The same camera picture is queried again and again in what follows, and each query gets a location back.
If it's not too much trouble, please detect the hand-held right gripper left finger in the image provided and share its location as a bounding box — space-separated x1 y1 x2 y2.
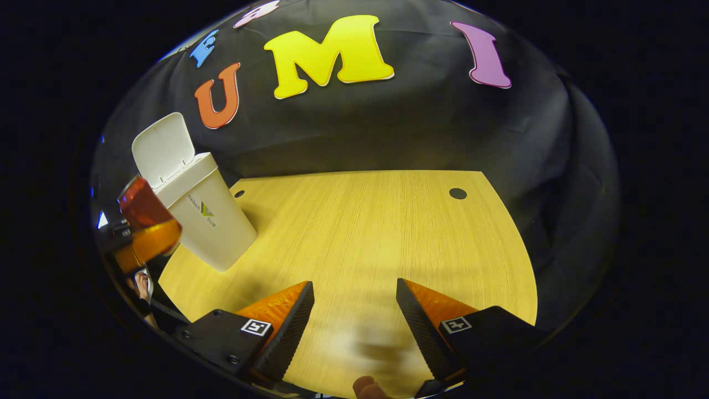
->
176 280 315 383

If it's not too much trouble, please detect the red pop can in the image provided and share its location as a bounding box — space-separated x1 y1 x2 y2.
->
118 176 177 232

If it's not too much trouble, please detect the black backdrop cloth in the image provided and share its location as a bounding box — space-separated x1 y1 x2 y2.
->
91 0 621 333

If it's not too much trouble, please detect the wooden desktop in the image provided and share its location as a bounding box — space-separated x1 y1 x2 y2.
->
158 170 539 399

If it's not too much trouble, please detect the white desktop garbage bin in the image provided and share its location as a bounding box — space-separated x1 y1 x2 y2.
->
131 112 258 272

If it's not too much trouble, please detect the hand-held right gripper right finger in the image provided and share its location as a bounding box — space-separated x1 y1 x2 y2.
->
395 278 549 397

